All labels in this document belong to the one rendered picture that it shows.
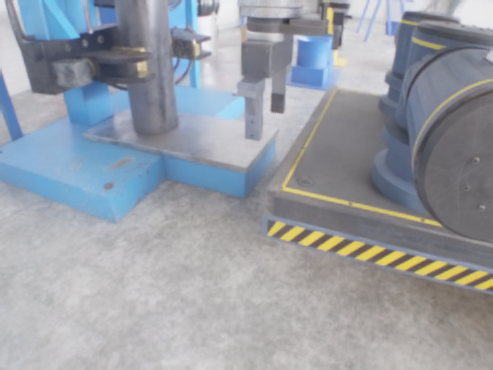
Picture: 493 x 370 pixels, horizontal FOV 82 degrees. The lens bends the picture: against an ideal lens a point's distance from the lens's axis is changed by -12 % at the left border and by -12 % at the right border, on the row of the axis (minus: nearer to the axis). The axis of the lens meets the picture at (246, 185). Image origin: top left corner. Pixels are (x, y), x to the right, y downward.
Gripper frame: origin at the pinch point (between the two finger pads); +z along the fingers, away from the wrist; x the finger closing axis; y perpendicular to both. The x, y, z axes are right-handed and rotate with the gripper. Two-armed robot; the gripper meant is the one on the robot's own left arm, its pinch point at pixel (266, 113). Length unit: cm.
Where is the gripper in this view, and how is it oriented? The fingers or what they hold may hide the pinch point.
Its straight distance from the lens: 58.3
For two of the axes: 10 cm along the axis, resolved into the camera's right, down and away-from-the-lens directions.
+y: -9.3, -2.1, 3.1
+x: -3.7, 5.1, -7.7
